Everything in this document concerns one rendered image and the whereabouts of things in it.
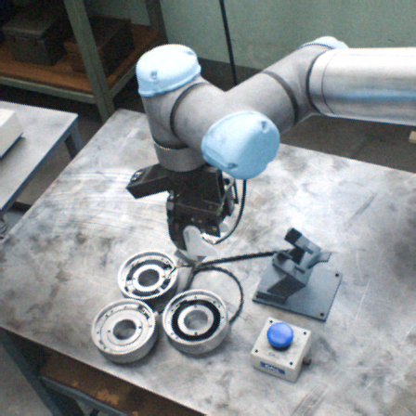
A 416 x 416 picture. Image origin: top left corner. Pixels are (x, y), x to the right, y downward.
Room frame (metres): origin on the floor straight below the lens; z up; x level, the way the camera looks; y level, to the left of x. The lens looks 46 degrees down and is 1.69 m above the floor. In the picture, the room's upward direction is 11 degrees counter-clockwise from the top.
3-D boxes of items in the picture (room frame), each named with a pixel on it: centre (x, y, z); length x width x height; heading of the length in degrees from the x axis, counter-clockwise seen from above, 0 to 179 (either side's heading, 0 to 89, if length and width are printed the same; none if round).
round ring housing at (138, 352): (0.60, 0.17, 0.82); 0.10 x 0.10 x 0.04
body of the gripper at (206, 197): (0.64, 0.01, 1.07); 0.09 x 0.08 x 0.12; 58
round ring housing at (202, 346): (0.59, 0.06, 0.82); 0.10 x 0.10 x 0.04
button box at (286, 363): (0.51, -0.07, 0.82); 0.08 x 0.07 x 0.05; 55
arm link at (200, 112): (0.57, -0.05, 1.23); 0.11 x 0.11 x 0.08; 30
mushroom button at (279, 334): (0.51, -0.07, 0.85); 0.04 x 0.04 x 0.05
